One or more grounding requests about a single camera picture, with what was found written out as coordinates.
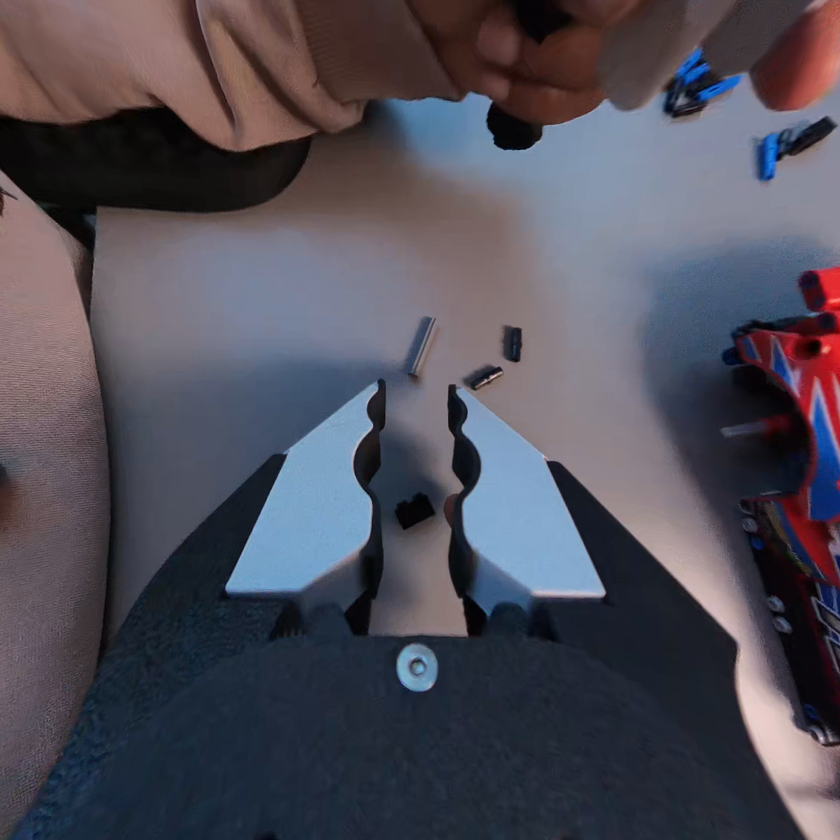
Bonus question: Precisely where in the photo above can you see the person's left forearm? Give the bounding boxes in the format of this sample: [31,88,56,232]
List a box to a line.
[0,0,473,153]

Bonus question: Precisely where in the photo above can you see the long blue lego pin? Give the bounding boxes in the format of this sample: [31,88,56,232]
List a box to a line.
[755,128,786,182]

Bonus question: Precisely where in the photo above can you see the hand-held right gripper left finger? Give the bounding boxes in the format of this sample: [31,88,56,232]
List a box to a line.
[224,378,388,636]

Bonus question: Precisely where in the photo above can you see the cluster of blue black pins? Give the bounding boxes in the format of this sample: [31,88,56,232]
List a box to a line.
[661,47,744,120]

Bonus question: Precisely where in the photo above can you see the lego race car model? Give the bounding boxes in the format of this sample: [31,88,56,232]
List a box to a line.
[721,266,840,747]

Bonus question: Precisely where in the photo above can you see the black two-hole lego brick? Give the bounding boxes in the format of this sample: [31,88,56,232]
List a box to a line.
[394,492,437,530]

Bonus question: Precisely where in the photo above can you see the grey lego axle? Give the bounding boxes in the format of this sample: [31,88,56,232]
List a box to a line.
[405,315,438,378]

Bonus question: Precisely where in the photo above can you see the black flat lego piece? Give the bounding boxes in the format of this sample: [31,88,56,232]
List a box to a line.
[777,116,839,158]

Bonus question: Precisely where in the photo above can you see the person's left hand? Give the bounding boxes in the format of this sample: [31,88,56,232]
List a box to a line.
[407,0,840,126]

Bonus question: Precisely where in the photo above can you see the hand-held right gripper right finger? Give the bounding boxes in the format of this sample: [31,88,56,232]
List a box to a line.
[446,384,608,636]

